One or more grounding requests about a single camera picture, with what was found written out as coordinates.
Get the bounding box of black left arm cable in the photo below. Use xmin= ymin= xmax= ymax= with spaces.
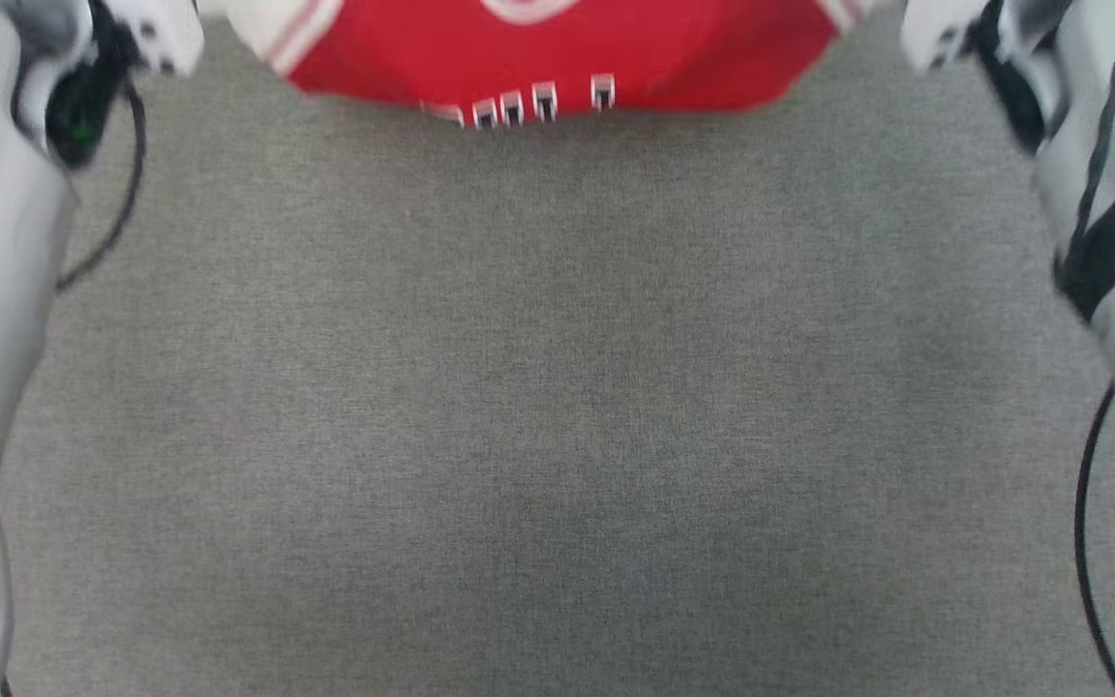
xmin=54 ymin=82 xmax=148 ymax=293

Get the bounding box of white right camera bracket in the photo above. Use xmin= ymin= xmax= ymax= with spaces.
xmin=900 ymin=0 xmax=992 ymax=75

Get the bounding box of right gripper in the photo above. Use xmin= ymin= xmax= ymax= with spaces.
xmin=968 ymin=0 xmax=1071 ymax=154

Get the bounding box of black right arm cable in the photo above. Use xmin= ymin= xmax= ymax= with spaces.
xmin=1061 ymin=0 xmax=1115 ymax=697

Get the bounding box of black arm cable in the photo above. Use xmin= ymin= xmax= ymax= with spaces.
xmin=54 ymin=82 xmax=148 ymax=293
xmin=1061 ymin=0 xmax=1115 ymax=697

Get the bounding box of red and white shirt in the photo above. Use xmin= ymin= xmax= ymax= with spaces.
xmin=224 ymin=0 xmax=873 ymax=131

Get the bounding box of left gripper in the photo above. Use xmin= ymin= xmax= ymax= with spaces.
xmin=15 ymin=0 xmax=138 ymax=171

